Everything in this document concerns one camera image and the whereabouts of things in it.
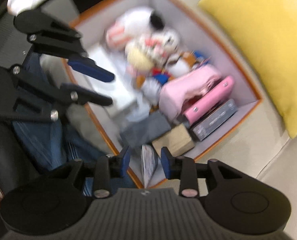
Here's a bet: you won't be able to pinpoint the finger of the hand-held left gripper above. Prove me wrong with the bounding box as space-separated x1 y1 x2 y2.
13 9 115 83
0 66 113 123

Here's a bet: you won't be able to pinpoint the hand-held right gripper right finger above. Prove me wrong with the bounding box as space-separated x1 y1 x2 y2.
161 146 250 198

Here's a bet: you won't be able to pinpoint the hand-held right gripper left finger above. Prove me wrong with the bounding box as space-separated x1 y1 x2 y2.
52 145 131 198

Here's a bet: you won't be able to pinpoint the small illustrated booklet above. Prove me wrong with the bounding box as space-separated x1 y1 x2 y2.
140 144 160 189

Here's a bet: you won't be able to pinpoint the tan cardboard box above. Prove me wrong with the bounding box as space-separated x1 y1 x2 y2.
152 124 195 157

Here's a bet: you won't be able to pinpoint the white plush dog black ears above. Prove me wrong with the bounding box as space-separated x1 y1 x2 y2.
105 6 165 53

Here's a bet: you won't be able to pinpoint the dark glitter card box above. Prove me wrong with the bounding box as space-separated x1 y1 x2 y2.
191 99 239 142

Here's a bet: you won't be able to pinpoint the small bear doll blue outfit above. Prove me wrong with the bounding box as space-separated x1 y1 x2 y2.
136 51 198 105

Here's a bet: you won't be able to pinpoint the light pink plush pouch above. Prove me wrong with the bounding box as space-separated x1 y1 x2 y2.
160 65 223 120

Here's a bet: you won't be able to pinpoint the pink snap case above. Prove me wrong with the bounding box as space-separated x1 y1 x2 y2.
184 76 235 126

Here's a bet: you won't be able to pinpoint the orange cardboard box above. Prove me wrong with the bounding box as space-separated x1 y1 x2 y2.
61 0 263 189

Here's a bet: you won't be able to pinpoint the person's blue jeans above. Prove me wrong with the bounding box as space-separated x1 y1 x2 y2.
13 51 139 197

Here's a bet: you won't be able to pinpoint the beige sofa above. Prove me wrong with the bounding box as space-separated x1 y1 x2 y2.
161 0 297 240

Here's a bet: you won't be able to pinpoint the yellow pillow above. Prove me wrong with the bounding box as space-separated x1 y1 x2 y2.
198 0 297 139

